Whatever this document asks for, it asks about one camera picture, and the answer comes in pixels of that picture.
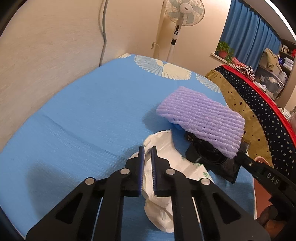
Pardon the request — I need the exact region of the blue feather-print table cover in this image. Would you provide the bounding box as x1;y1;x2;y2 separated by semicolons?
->
0;53;256;241

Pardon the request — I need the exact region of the red blanket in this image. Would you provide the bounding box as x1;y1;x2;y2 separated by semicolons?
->
222;64;294;135

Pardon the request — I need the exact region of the beige jacket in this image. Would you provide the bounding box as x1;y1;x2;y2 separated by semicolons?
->
264;48;283;72

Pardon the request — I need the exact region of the person's right hand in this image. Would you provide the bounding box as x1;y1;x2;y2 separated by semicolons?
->
255;205;288;235

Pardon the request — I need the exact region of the white window sill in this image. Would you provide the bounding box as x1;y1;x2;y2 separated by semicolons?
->
210;53;232;63

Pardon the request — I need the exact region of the striped cloth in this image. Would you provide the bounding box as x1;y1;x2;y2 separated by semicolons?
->
233;65;255;81

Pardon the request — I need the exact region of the grey wall cable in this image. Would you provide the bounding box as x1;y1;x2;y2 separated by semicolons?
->
98;0;110;67

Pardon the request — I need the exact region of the clear plastic storage box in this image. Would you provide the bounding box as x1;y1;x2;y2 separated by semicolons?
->
254;65;288;99

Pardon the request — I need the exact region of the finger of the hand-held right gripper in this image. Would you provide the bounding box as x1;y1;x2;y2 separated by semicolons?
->
235;140;265;174

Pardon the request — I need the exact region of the blue curtain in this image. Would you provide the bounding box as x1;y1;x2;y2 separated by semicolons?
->
220;0;284;70

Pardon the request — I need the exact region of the purple foam net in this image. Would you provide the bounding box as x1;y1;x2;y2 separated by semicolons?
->
156;86;246;159

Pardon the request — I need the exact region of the navy star-print blanket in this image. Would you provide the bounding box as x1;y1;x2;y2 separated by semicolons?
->
214;66;296;183

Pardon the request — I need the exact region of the white cloth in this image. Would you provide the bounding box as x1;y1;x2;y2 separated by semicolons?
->
279;107;292;121

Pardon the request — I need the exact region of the black plastic bag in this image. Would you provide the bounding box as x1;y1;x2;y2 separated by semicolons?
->
184;131;197;143

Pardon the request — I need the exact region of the potted green plant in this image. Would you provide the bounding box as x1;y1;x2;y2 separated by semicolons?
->
216;41;235;62

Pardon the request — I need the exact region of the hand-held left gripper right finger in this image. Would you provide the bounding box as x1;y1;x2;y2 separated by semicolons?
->
150;146;271;241

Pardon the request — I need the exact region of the white plastic wrapper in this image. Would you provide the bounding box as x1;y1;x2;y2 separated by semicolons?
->
141;130;214;233

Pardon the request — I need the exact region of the pink cloth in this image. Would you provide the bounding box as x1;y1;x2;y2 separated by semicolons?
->
232;57;245;69

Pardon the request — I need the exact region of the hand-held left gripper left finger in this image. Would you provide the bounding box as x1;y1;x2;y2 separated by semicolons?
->
25;146;145;241

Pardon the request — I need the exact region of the white standing fan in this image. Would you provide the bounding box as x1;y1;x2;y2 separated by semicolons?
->
163;0;205;63

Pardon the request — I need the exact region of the wooden bookshelf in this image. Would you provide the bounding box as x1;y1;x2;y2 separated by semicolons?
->
279;39;296;73

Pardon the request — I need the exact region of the yellow star-print bed sheet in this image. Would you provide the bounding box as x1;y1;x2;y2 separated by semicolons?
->
205;68;274;168

